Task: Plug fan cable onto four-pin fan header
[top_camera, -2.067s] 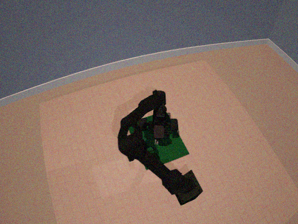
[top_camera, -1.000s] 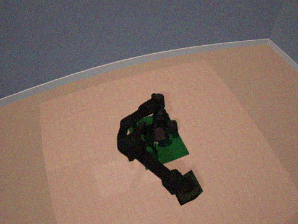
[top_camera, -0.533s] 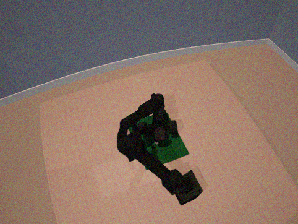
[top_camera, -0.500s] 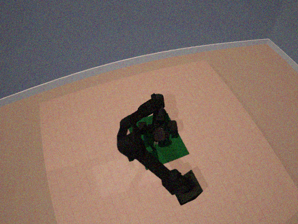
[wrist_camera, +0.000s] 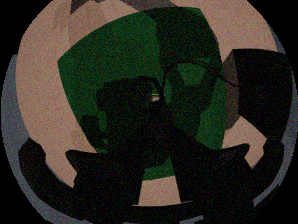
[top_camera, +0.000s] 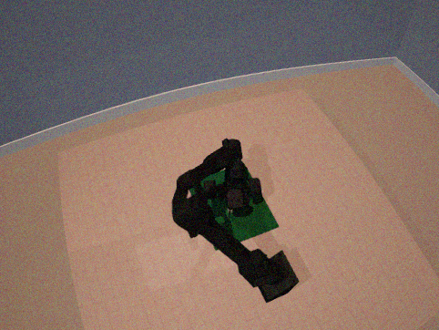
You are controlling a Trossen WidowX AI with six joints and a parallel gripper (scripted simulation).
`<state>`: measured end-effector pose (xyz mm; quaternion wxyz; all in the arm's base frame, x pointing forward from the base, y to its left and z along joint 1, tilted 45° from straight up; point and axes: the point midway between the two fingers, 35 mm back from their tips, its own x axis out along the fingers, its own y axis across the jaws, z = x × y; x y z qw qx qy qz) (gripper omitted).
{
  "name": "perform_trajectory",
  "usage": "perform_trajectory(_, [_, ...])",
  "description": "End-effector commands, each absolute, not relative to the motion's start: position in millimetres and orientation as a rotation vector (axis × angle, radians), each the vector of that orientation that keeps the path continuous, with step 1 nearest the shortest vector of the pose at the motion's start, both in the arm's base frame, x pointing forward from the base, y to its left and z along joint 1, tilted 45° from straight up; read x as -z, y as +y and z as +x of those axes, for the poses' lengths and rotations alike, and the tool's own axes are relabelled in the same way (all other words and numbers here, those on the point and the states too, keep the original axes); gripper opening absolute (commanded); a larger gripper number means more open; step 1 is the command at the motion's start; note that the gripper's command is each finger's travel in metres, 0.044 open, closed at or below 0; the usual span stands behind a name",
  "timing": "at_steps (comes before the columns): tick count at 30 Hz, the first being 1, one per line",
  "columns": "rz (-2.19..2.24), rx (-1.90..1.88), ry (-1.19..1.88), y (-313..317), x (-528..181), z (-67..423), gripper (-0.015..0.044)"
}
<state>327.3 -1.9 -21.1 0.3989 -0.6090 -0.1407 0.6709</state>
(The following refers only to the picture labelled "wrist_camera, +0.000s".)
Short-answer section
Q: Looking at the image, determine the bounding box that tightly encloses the green circuit board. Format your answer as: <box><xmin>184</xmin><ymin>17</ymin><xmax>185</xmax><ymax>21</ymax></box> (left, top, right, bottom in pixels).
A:
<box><xmin>57</xmin><ymin>7</ymin><xmax>227</xmax><ymax>181</ymax></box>

